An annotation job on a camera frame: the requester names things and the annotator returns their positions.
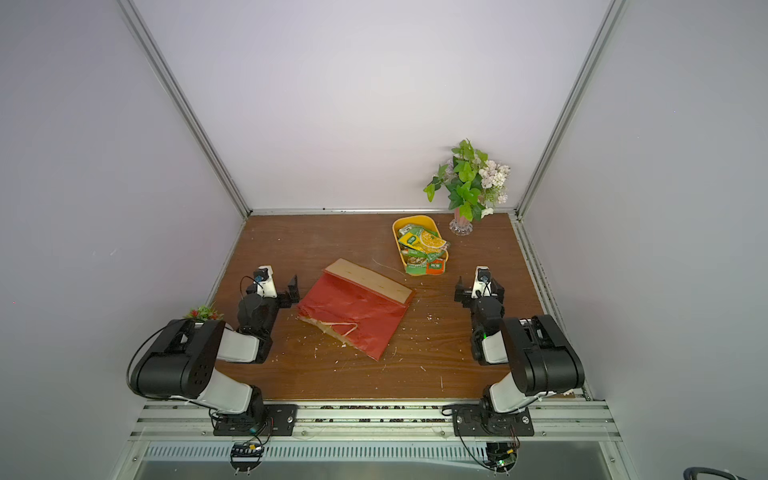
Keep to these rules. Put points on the small red flower plant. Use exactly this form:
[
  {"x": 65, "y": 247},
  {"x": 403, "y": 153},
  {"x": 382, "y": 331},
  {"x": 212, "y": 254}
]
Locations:
[{"x": 204, "y": 313}]

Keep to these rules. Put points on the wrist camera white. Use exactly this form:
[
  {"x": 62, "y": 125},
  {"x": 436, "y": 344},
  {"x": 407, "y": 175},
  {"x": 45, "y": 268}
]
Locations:
[
  {"x": 263, "y": 282},
  {"x": 482, "y": 282}
]

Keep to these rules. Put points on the yellow plastic tray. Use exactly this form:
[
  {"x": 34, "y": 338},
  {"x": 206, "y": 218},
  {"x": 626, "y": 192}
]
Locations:
[{"x": 422, "y": 220}]

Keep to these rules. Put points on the green orange condiment packet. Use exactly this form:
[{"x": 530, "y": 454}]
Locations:
[{"x": 434, "y": 267}]

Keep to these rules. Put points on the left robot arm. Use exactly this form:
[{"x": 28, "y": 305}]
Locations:
[{"x": 178, "y": 362}]

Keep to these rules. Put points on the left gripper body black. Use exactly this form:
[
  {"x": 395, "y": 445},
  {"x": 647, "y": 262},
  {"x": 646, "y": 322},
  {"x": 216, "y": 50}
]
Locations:
[{"x": 285, "y": 295}]

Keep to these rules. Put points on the red paper bag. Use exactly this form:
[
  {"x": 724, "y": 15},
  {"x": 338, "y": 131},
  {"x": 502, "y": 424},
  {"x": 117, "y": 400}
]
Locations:
[{"x": 357, "y": 306}]

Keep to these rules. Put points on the aluminium front rail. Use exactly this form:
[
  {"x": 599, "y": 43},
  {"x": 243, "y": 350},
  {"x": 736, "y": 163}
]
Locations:
[{"x": 557, "y": 419}]

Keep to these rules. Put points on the left controller board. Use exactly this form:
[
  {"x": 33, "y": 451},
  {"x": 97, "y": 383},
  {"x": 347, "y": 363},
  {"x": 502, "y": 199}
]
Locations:
[{"x": 246, "y": 456}]

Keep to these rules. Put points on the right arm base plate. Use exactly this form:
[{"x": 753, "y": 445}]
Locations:
[{"x": 470, "y": 420}]

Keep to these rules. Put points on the right controller board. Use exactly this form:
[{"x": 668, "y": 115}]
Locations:
[{"x": 501, "y": 457}]

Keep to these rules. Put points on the yellow lemon condiment packet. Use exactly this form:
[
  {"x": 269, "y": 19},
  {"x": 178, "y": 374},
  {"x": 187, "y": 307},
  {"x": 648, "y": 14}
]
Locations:
[{"x": 419, "y": 238}]

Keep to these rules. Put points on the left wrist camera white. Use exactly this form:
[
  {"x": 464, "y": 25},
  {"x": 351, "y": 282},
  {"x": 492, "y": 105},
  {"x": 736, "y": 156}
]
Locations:
[{"x": 263, "y": 282}]

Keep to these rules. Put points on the green plant in glass vase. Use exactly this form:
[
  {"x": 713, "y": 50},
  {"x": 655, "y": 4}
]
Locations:
[{"x": 475, "y": 185}]

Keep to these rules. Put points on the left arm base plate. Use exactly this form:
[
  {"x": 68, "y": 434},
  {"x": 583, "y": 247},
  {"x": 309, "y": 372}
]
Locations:
[{"x": 265, "y": 420}]

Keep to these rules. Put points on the controller board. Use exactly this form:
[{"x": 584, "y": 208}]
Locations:
[
  {"x": 501, "y": 457},
  {"x": 246, "y": 456}
]

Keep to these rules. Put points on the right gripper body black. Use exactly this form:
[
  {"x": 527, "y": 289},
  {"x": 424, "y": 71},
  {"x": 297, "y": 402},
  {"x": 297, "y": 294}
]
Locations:
[{"x": 468, "y": 295}]

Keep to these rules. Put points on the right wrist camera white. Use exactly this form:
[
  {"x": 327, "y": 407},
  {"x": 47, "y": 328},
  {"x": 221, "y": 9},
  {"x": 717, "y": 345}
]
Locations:
[{"x": 482, "y": 282}]

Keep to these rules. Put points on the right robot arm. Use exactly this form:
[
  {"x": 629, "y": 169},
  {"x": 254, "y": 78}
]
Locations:
[{"x": 541, "y": 363}]

